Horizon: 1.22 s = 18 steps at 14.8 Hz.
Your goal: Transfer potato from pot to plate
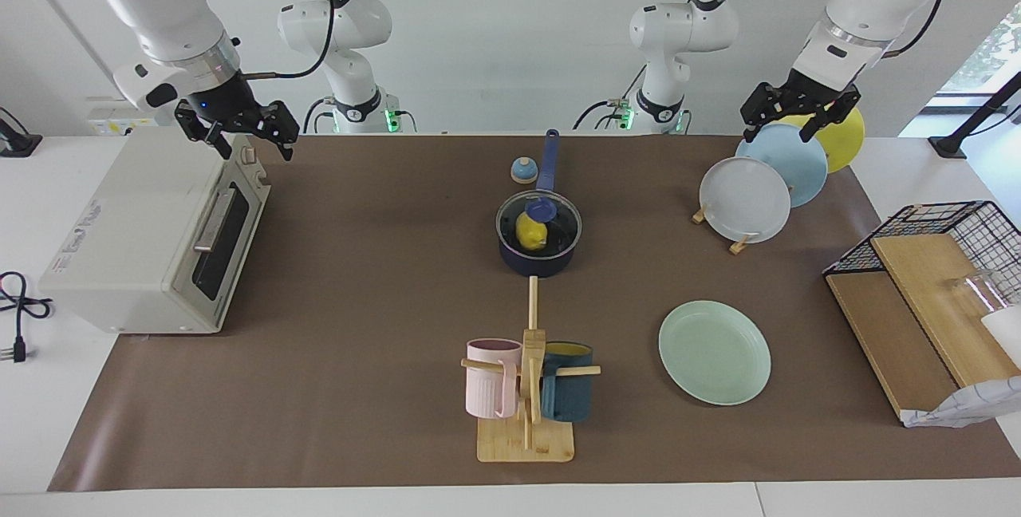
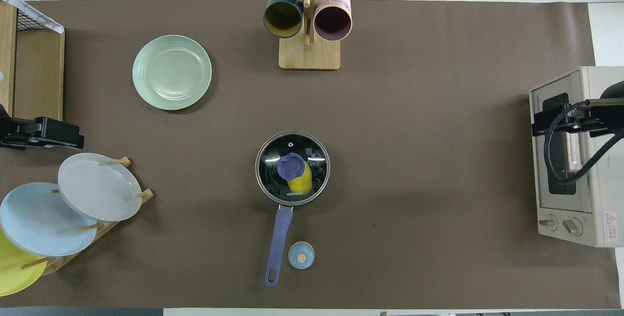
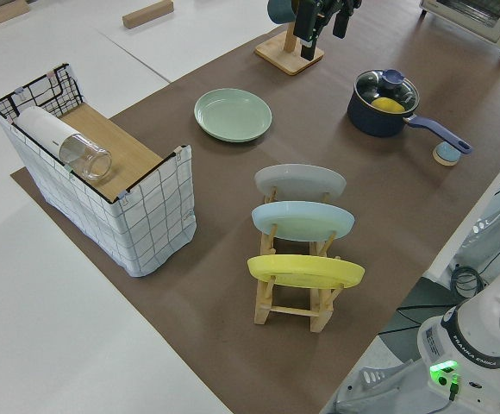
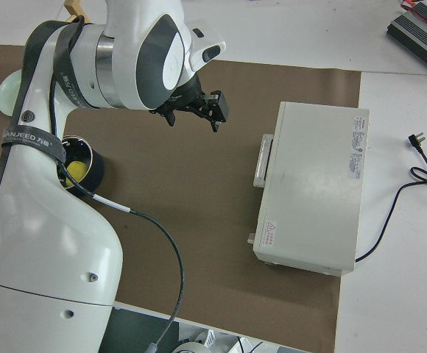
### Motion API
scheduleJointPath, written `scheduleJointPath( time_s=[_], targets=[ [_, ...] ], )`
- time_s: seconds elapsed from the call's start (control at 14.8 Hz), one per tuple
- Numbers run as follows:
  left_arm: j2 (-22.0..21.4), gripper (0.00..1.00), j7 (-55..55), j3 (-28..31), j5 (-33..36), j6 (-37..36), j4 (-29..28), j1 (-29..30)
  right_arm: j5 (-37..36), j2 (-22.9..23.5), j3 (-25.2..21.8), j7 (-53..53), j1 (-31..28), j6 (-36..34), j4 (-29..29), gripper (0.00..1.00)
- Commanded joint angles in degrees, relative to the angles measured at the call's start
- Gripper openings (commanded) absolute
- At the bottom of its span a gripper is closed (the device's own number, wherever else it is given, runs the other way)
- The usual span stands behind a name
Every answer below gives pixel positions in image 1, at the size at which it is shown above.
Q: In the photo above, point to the light blue plate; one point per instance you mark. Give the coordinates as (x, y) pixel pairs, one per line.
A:
(802, 170)

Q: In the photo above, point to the clear glass cup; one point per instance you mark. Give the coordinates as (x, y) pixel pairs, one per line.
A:
(977, 290)

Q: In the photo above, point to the grey plate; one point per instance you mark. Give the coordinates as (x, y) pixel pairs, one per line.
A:
(746, 202)

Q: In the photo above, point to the white checked cloth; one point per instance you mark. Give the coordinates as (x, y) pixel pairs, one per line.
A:
(977, 405)

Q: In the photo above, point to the dark teal mug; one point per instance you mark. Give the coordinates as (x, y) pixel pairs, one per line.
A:
(568, 397)

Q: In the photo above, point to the dark blue saucepan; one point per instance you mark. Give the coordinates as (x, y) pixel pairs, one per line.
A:
(549, 158)

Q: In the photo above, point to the black angled stand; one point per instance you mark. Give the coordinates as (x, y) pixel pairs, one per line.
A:
(953, 144)

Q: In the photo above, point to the yellow plate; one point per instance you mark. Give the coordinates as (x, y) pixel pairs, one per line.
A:
(847, 142)

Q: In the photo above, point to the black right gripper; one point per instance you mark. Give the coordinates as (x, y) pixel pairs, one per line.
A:
(223, 102)

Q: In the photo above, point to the glass window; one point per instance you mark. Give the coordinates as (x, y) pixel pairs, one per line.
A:
(989, 54)

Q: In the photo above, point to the glass lid blue knob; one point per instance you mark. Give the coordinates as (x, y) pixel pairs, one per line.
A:
(541, 208)

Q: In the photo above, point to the blue call bell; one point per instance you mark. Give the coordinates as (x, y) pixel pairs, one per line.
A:
(524, 172)

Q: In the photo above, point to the green plate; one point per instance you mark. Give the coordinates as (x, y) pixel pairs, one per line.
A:
(714, 353)

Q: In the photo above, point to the beige toaster oven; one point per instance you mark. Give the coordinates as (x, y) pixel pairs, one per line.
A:
(136, 238)

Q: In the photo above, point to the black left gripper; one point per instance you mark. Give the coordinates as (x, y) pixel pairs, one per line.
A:
(812, 94)

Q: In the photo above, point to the brown table mat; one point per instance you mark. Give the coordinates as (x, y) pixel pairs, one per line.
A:
(359, 389)

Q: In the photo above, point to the wooden plate rack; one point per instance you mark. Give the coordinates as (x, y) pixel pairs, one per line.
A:
(739, 246)

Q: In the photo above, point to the wooden mug tree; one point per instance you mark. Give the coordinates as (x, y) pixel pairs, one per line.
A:
(510, 445)

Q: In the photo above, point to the pink ribbed mug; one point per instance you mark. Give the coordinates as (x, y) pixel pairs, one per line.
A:
(488, 381)

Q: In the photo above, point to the wooden shelf rack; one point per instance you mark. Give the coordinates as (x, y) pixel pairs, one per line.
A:
(893, 333)

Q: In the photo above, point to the white cup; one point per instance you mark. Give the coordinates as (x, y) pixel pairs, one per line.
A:
(1007, 333)

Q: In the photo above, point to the white power strip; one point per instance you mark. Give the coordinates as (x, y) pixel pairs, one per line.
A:
(120, 122)

